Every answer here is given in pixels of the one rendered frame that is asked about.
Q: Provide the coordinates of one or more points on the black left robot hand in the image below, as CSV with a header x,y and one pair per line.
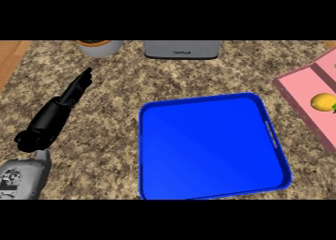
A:
x,y
51,120

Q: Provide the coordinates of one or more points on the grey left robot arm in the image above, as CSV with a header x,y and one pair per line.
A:
x,y
19,179

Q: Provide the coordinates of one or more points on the blue tray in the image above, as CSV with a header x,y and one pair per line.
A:
x,y
208,143

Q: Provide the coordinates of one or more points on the pink open box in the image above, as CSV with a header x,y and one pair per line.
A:
x,y
317,100

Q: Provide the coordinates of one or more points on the yellow lemon with green leaf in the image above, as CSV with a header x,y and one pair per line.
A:
x,y
326,102

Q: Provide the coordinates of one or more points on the grey pot with orange rim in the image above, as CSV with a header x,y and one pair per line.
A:
x,y
100,48

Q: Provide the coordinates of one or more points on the grey appliance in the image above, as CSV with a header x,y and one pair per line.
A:
x,y
183,49

